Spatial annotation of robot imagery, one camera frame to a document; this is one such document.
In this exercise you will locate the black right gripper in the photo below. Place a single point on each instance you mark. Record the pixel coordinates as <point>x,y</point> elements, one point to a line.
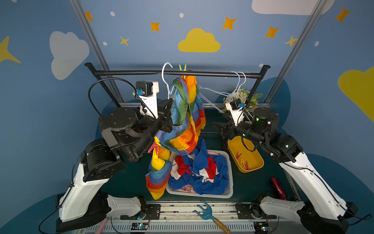
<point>225,130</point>

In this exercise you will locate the white plastic laundry basket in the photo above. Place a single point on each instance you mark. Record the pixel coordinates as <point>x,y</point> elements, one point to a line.
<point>228,193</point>

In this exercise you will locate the green clothespin rainbow jacket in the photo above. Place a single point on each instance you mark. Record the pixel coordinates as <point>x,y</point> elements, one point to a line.
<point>183,68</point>

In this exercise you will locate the purple silicone spatula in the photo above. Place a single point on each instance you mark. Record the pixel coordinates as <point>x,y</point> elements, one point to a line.
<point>101,227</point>

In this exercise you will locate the rainbow striped jacket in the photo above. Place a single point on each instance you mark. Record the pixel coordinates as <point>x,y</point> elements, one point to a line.
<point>188,118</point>

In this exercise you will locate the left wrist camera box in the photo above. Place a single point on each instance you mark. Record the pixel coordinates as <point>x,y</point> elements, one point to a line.
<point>147,91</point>

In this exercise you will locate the artificial white flowers plant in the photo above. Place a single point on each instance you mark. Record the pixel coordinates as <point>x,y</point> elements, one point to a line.
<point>243,95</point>

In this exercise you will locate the pink clothespin rainbow jacket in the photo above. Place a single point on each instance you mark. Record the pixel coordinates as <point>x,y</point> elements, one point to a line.
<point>154,148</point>

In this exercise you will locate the pink kids jacket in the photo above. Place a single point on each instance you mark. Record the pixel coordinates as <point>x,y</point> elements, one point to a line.
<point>186,189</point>

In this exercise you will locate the yellow plastic tray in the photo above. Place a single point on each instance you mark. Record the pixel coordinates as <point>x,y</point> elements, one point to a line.
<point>255,161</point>

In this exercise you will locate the blue red white jacket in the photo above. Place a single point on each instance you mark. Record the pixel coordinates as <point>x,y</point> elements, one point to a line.
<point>206,173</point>

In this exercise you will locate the blue garden fork tool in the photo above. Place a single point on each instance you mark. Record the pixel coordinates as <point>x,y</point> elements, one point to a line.
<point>207,214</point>

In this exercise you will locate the yellow clothespin top blue jacket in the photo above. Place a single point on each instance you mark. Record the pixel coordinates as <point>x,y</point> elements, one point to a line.
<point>243,162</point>

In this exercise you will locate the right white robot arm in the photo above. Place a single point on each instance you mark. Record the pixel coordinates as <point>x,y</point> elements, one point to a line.
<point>325,212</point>

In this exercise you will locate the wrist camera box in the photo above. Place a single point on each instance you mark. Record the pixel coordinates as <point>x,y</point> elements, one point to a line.
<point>236,108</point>
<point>147,91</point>

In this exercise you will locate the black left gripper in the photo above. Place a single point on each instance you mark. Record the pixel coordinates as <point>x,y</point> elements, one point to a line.
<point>166,117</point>

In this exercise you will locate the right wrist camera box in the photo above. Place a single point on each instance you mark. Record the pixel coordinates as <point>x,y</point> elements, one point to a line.
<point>236,108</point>

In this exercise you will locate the black clothes rack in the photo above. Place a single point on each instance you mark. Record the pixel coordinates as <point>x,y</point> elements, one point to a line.
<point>99,73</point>

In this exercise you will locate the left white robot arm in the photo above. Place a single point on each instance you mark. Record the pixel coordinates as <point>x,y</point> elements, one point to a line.
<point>124,137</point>

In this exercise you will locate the white wire hanger pink jacket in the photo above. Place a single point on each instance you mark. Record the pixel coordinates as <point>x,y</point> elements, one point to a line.
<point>225,112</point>

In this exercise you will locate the white hanger rainbow jacket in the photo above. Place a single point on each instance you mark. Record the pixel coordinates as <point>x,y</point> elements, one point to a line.
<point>166,79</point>

